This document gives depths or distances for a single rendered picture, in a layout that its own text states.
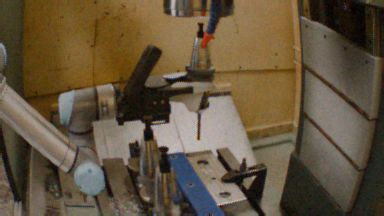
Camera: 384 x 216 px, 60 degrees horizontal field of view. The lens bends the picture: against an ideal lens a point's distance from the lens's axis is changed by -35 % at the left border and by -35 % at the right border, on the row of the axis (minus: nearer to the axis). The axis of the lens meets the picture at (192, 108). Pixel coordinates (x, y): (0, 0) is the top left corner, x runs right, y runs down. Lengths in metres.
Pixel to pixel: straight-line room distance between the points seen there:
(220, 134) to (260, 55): 0.43
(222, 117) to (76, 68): 0.71
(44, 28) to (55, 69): 0.25
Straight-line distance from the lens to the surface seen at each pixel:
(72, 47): 2.01
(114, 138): 1.99
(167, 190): 0.69
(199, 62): 1.02
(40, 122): 0.87
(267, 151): 2.32
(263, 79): 2.28
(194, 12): 0.93
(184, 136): 2.02
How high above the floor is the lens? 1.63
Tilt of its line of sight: 22 degrees down
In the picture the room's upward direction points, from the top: straight up
